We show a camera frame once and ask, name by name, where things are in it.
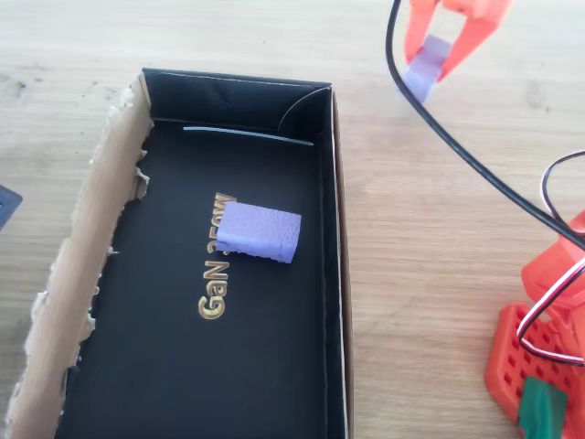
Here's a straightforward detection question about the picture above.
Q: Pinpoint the purple foam block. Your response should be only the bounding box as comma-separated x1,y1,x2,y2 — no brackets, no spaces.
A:
396,34,453,104
215,200,303,265

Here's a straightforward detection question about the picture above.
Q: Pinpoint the dark blue object at edge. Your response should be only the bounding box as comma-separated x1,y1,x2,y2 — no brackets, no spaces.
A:
0,184,24,231

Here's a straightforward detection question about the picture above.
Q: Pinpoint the green table clamp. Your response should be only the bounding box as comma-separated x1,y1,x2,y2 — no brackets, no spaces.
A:
517,377,570,439

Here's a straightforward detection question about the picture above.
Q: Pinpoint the red white servo wire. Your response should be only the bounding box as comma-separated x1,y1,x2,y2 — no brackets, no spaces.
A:
539,149,585,230
516,258,585,367

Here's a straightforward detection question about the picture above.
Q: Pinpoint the black camera cable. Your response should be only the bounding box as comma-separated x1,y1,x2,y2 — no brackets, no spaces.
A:
385,0,585,251

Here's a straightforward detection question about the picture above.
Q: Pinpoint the black cardboard box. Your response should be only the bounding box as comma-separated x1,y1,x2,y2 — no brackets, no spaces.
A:
4,67,356,439

